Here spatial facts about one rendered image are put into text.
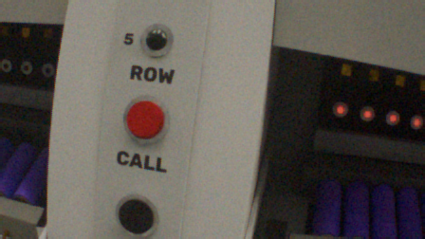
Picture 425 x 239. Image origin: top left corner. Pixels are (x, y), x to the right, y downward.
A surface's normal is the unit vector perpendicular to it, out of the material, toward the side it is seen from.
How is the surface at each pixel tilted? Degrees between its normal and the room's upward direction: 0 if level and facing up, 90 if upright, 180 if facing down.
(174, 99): 90
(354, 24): 112
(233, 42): 90
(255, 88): 90
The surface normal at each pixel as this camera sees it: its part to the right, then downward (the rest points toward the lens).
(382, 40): -0.16, 0.44
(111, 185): -0.12, 0.09
